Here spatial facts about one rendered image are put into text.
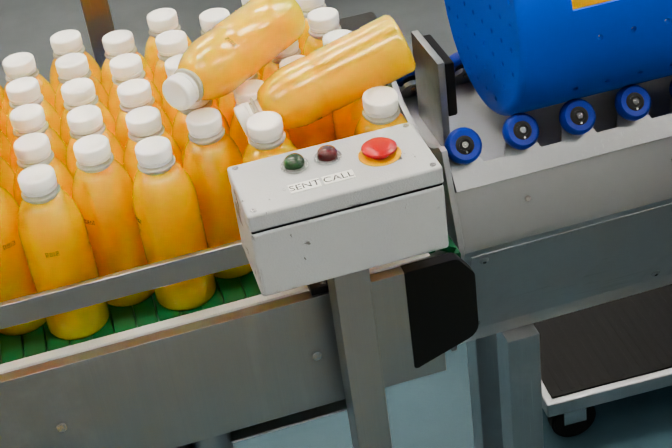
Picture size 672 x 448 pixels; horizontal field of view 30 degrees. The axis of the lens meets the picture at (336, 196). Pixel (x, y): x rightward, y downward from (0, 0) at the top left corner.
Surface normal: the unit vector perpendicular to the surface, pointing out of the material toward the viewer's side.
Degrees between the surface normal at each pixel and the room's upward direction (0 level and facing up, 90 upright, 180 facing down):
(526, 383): 90
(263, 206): 0
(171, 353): 90
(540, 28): 81
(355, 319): 90
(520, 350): 90
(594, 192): 70
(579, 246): 110
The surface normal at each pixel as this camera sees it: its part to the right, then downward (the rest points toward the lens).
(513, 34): -0.95, 0.25
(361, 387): 0.27, 0.51
